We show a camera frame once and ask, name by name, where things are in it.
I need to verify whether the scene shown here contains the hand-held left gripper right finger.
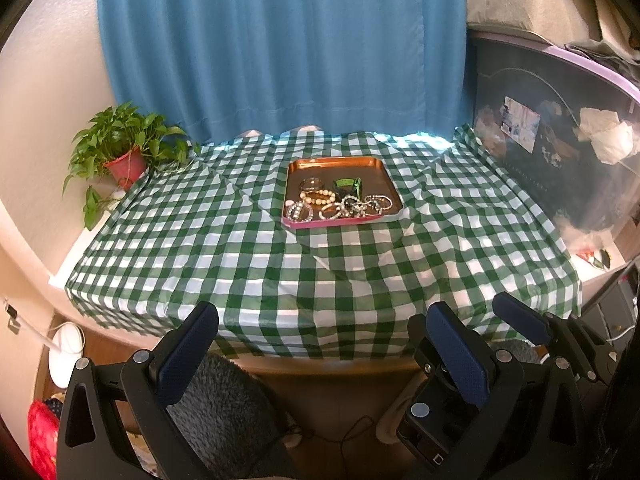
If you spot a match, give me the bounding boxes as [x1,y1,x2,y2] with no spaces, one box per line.
[426,301,588,480]

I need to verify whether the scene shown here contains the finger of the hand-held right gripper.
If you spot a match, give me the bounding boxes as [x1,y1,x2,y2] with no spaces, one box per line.
[396,312,468,467]
[492,292,608,386]

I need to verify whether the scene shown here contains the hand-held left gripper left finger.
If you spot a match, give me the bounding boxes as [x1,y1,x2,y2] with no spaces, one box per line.
[57,301,219,480]

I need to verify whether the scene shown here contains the cream bead bracelet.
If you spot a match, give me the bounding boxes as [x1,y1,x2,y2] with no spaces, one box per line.
[299,189,337,206]

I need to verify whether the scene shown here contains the green and black watch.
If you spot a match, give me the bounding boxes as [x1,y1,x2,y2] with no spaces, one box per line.
[332,177,363,198]

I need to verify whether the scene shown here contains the copper tray with pink rim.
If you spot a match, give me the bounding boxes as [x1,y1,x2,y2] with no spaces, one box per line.
[281,156,405,231]

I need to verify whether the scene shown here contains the beige slipper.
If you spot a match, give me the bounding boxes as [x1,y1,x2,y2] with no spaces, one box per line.
[375,400,416,446]

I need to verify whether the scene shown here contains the grey fuzzy cushion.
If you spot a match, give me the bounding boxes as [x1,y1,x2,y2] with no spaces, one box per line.
[167,352,301,480]

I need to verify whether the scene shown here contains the grey plastic drawer unit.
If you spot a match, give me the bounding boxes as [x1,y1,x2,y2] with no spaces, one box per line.
[582,267,638,356]

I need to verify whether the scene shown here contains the green checked tablecloth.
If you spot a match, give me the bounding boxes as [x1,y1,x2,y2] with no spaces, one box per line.
[64,122,583,361]

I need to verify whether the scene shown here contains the white round lamp base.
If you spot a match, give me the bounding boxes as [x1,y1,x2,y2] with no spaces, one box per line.
[47,322,86,388]

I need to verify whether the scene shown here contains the clear storage box purple lid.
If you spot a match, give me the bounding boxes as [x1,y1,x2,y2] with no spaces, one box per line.
[465,30,640,273]

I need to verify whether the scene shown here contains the red cloth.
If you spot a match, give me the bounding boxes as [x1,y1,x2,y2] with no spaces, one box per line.
[27,400,58,480]

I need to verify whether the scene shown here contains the potted green plant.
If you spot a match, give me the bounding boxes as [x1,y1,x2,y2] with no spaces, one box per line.
[62,102,201,231]

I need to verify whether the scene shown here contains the grey folded cloth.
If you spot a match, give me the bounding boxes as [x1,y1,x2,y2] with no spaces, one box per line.
[565,37,640,68]

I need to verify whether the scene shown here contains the blue curtain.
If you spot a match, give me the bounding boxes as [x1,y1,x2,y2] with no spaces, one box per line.
[95,0,473,143]

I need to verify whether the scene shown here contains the beige patterned cloth bag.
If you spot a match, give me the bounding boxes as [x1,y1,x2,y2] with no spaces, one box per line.
[565,0,640,51]

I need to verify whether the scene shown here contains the black cable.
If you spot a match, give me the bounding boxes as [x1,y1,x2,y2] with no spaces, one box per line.
[280,415,376,461]

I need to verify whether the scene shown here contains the white cable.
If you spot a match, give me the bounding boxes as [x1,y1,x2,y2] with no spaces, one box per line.
[15,317,56,353]

